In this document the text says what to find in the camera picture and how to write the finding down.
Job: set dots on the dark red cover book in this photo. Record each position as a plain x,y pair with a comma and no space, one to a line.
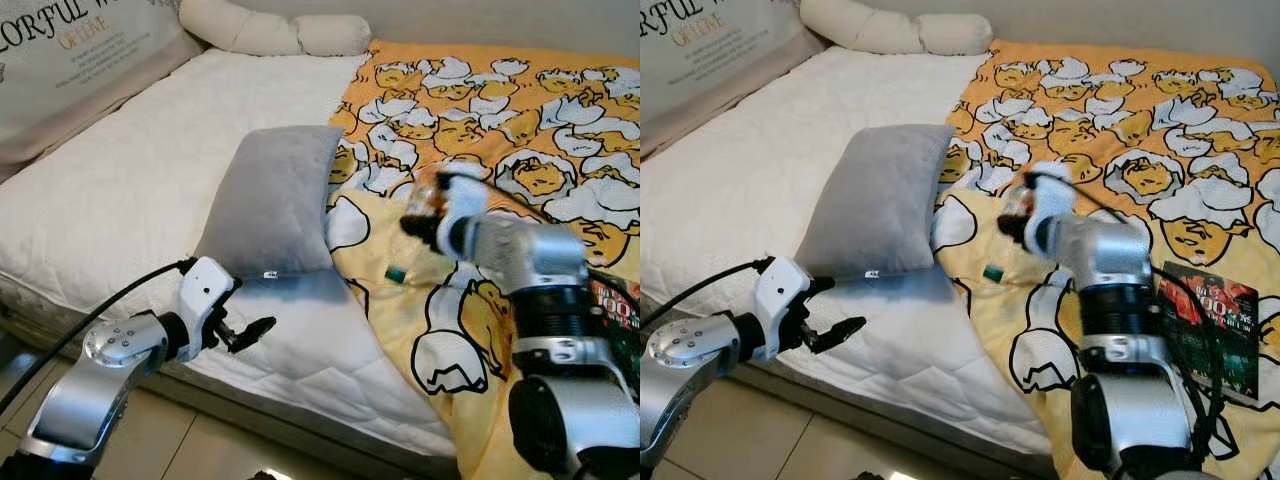
1210,330
618,320

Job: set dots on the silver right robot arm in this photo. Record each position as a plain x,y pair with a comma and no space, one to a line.
1115,270
545,275

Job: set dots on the yellow cartoon egg blanket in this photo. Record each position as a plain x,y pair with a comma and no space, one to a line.
500,140
1120,130

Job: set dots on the grey plush pillow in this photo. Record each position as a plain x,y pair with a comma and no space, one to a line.
270,200
875,200

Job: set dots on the small green object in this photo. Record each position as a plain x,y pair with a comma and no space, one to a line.
993,272
395,273

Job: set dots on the white quilted mattress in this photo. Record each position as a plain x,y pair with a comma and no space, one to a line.
760,170
140,170

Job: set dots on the large cream bolster pillow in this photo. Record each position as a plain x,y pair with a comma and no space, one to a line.
235,28
860,28

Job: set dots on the grey bed base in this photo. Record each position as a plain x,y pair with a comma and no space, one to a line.
250,405
880,405

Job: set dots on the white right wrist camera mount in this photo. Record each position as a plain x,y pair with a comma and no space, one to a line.
466,205
1055,205

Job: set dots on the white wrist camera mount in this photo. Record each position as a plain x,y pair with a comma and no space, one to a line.
1055,205
466,205
780,290
205,288

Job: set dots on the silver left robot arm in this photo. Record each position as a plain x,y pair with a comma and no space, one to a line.
680,390
90,390

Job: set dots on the small cream bolster pillow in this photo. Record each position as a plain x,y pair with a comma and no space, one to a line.
335,36
955,35

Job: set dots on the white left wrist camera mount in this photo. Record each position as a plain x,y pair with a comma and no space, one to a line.
205,288
780,290

